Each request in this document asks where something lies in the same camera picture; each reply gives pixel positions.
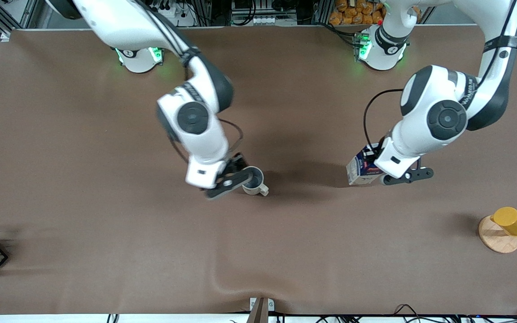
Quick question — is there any blue milk carton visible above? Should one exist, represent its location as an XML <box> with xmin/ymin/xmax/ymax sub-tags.
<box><xmin>346</xmin><ymin>144</ymin><xmax>387</xmax><ymax>186</ymax></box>

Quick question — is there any white mug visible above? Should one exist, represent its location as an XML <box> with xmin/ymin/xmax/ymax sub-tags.
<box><xmin>242</xmin><ymin>166</ymin><xmax>269</xmax><ymax>196</ymax></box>

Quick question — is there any yellow cup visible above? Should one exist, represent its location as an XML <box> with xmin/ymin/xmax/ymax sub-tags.
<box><xmin>491</xmin><ymin>206</ymin><xmax>517</xmax><ymax>237</ymax></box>

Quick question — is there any wooden mug stand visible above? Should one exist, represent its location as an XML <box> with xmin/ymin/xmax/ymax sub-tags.
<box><xmin>478</xmin><ymin>214</ymin><xmax>517</xmax><ymax>254</ymax></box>

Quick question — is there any long white power strip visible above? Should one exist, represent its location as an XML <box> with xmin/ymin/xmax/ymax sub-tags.
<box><xmin>253</xmin><ymin>16</ymin><xmax>298</xmax><ymax>26</ymax></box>

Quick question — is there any white power strip with plugs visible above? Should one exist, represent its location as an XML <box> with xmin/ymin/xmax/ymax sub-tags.
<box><xmin>144</xmin><ymin>0</ymin><xmax>197</xmax><ymax>26</ymax></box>

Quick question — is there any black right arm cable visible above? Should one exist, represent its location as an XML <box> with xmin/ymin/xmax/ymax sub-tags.
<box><xmin>216</xmin><ymin>118</ymin><xmax>244</xmax><ymax>156</ymax></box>

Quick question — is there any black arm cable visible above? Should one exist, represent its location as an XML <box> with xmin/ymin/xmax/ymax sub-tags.
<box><xmin>363</xmin><ymin>89</ymin><xmax>405</xmax><ymax>148</ymax></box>
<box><xmin>216</xmin><ymin>118</ymin><xmax>244</xmax><ymax>156</ymax></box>

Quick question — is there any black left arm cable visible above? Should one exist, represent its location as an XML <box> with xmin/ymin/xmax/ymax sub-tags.
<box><xmin>363</xmin><ymin>89</ymin><xmax>405</xmax><ymax>148</ymax></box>

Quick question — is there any gray camera mount bracket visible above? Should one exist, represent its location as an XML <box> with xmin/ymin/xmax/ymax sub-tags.
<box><xmin>246</xmin><ymin>297</ymin><xmax>275</xmax><ymax>323</ymax></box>

